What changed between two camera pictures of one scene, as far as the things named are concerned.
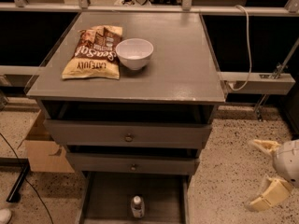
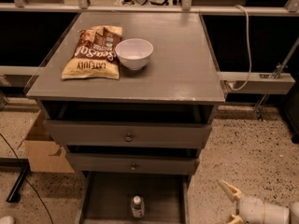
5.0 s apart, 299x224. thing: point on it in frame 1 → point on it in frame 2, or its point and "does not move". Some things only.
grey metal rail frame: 234,82 does not move
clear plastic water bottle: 137,206 does not move
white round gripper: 287,161 → 250,209
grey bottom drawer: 106,195 does not move
